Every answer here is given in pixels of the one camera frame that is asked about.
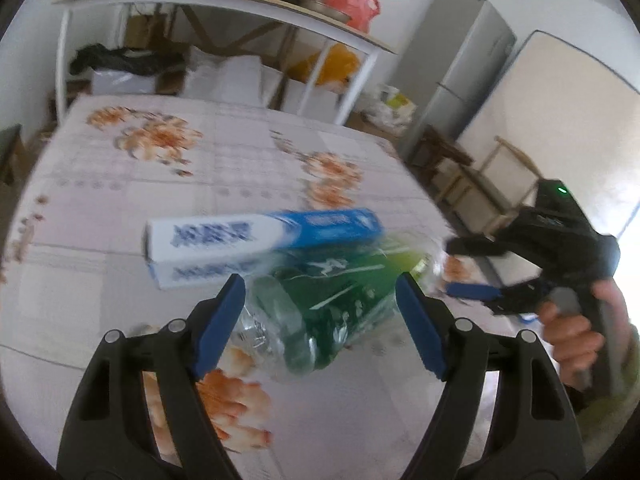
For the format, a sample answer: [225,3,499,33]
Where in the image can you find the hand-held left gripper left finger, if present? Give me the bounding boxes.
[56,274,247,480]

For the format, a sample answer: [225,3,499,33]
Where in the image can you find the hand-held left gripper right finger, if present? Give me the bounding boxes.
[395,272,586,480]

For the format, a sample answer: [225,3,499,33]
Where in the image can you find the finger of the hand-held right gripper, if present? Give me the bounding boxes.
[446,282,548,317]
[445,236,506,257]

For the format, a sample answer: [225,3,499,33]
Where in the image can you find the green plastic bottle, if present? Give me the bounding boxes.
[235,232,451,376]

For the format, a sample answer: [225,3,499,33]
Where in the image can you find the person's right forearm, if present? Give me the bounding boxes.
[565,325,640,466]

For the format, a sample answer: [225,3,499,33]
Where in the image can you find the person's right hand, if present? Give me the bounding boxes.
[539,280,633,392]

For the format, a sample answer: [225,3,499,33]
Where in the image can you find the wooden chair with dark seat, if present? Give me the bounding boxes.
[440,135,543,233]

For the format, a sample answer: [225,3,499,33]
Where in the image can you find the blue and white toothpaste box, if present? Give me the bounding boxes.
[145,208,385,290]

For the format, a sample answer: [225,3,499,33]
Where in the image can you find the dark wooden stool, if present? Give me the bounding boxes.
[407,125,473,191]

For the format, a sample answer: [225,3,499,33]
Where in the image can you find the white mattress with blue edge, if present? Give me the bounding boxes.
[457,30,640,241]

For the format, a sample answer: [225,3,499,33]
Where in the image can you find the white plastic bags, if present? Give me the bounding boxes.
[365,102,416,137]

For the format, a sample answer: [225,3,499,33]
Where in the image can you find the floral tablecloth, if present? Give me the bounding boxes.
[0,95,501,480]

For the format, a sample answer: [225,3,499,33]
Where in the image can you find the green and white bag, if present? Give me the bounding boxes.
[377,85,418,116]

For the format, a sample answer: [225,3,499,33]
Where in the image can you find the silver refrigerator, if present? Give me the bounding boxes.
[387,0,517,161]

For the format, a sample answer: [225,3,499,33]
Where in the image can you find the yellow plastic bag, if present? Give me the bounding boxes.
[300,44,362,88]

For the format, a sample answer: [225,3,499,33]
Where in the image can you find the white foam sheets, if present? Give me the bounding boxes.
[182,45,281,106]

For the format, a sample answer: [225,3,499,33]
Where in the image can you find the orange-red plastic bag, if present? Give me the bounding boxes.
[324,0,381,31]

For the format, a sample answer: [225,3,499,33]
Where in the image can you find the metal basin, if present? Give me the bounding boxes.
[300,0,353,23]

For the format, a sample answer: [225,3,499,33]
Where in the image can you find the black bag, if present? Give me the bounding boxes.
[69,42,173,77]

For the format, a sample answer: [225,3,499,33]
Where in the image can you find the cardboard box under desk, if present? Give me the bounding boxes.
[122,12,171,48]

